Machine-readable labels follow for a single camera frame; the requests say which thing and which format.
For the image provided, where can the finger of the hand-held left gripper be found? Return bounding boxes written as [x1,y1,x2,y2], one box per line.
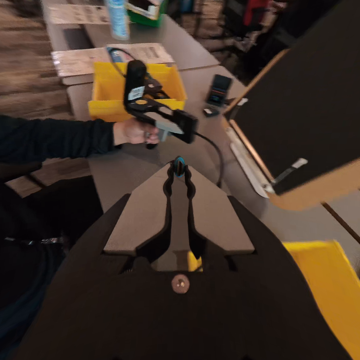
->
[146,108,181,125]
[154,120,185,142]

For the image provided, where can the person's torso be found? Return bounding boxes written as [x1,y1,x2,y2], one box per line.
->
[0,160,103,360]

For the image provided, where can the white blue wipes canister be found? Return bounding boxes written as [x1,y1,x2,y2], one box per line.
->
[105,0,130,40]

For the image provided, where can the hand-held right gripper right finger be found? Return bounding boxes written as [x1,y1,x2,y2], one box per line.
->
[186,165,256,260]

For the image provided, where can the black adapter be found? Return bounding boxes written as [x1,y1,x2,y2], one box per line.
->
[173,110,199,144]

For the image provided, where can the printed paper sheet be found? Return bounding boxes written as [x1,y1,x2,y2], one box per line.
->
[52,43,175,85]

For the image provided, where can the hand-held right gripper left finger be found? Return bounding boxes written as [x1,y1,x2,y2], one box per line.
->
[103,164,172,258]

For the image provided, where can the black battery charger case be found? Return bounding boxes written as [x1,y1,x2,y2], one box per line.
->
[206,74,233,107]

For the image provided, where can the green plastic box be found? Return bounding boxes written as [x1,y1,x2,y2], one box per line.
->
[126,0,169,28]

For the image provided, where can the thin black cable green plugs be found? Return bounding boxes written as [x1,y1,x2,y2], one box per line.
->
[172,132,224,188]

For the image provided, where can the person's left hand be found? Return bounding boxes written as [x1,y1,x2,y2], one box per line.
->
[113,118,160,146]

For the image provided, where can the wooden book stand white base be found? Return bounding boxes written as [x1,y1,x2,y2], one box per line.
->
[222,0,360,211]

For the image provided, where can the red storage bin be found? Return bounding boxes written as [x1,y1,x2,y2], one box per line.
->
[243,0,269,26]

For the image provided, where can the yellow plastic bin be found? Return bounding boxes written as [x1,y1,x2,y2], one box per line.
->
[88,61,187,122]
[187,240,360,360]

